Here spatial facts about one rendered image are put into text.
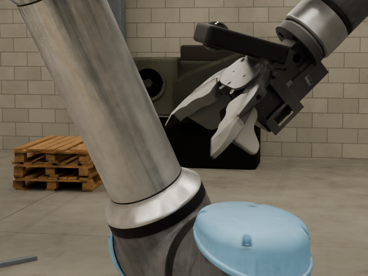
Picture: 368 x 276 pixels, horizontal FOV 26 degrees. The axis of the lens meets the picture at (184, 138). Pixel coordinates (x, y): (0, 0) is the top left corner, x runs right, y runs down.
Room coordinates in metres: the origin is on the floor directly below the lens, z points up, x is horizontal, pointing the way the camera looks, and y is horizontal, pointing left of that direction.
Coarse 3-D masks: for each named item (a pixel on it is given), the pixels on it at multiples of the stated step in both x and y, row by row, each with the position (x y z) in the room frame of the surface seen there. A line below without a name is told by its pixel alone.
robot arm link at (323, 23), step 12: (312, 0) 1.01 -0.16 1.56; (300, 12) 1.01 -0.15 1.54; (312, 12) 1.00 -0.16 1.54; (324, 12) 1.00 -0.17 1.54; (300, 24) 1.00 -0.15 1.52; (312, 24) 1.00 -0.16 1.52; (324, 24) 1.00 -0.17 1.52; (336, 24) 1.00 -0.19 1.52; (312, 36) 1.00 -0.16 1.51; (324, 36) 1.00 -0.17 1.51; (336, 36) 1.01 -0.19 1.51; (324, 48) 1.00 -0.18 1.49
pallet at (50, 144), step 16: (32, 144) 8.52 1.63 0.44; (48, 144) 8.52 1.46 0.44; (64, 144) 8.52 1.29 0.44; (80, 144) 8.70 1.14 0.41; (16, 160) 8.18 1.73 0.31; (32, 160) 8.30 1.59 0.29; (48, 160) 8.34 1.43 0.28; (64, 160) 8.30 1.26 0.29; (80, 160) 8.10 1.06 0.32; (16, 176) 8.19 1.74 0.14; (32, 176) 8.16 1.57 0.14; (48, 176) 8.19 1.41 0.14; (64, 176) 8.16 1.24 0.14; (80, 176) 8.27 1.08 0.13; (96, 176) 8.63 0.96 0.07
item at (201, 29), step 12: (204, 24) 0.98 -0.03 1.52; (216, 24) 0.98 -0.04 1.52; (204, 36) 0.97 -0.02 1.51; (216, 36) 0.97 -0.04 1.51; (228, 36) 0.97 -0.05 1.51; (240, 36) 0.98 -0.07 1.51; (252, 36) 0.99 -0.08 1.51; (216, 48) 0.98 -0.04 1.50; (228, 48) 0.97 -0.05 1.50; (240, 48) 0.98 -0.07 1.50; (252, 48) 0.99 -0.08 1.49; (264, 48) 0.99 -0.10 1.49; (276, 48) 1.00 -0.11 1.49; (288, 48) 1.00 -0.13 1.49; (276, 60) 1.00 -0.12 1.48
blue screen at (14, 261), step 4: (24, 256) 5.44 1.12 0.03; (28, 256) 5.44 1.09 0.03; (32, 256) 5.44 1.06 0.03; (36, 256) 5.44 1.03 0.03; (4, 260) 5.34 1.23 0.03; (8, 260) 5.34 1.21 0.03; (12, 260) 5.34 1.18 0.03; (16, 260) 5.34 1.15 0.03; (20, 260) 5.36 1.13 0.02; (24, 260) 5.38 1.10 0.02; (28, 260) 5.40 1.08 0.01; (32, 260) 5.42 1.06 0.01; (36, 260) 5.44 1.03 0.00; (0, 264) 5.26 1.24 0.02; (4, 264) 5.28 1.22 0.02; (8, 264) 5.30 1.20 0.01; (12, 264) 5.32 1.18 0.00
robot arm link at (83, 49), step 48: (48, 0) 0.78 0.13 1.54; (96, 0) 0.80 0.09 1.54; (48, 48) 0.80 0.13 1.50; (96, 48) 0.80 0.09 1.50; (96, 96) 0.80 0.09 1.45; (144, 96) 0.83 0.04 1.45; (96, 144) 0.82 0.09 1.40; (144, 144) 0.83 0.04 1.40; (144, 192) 0.83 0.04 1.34; (192, 192) 0.85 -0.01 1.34; (144, 240) 0.83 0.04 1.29
